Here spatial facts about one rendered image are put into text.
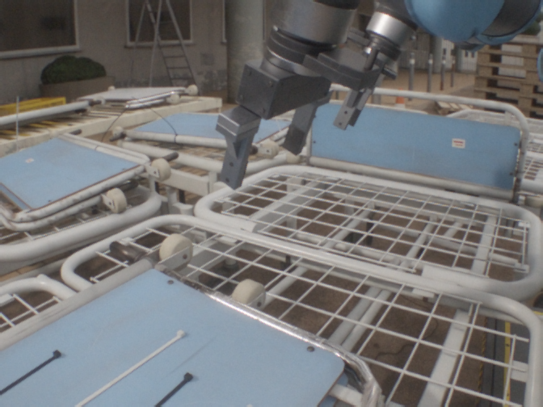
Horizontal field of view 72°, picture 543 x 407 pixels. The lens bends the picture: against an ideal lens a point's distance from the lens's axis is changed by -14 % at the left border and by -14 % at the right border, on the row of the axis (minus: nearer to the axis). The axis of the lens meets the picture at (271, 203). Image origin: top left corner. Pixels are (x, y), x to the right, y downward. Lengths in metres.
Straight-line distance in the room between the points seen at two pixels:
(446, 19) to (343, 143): 1.13
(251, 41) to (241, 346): 6.56
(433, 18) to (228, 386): 0.41
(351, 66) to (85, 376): 0.44
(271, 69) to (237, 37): 6.50
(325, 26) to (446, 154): 0.96
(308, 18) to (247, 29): 6.50
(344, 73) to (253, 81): 0.10
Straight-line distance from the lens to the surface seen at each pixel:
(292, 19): 0.45
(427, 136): 1.36
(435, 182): 1.38
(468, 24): 0.38
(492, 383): 0.91
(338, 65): 0.44
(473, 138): 1.33
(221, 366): 0.51
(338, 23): 0.45
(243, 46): 6.93
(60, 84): 5.77
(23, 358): 0.56
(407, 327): 1.54
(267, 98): 0.45
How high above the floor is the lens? 0.90
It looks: 21 degrees down
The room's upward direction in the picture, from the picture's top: straight up
